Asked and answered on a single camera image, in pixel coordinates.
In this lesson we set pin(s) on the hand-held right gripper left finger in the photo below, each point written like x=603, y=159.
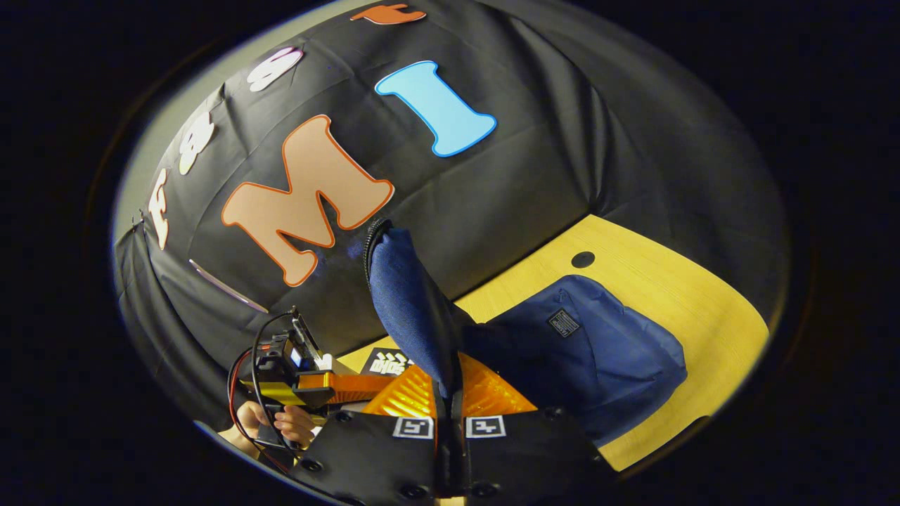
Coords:
x=373, y=457

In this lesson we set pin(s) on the black backdrop cloth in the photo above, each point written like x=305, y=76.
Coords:
x=527, y=176

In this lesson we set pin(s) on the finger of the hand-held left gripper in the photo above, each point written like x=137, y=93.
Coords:
x=358, y=386

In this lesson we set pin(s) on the dark cover book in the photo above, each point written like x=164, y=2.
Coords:
x=387, y=362

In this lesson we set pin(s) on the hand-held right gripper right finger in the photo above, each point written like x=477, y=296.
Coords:
x=520, y=450

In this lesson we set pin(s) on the blue schoolbag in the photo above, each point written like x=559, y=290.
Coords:
x=598, y=365

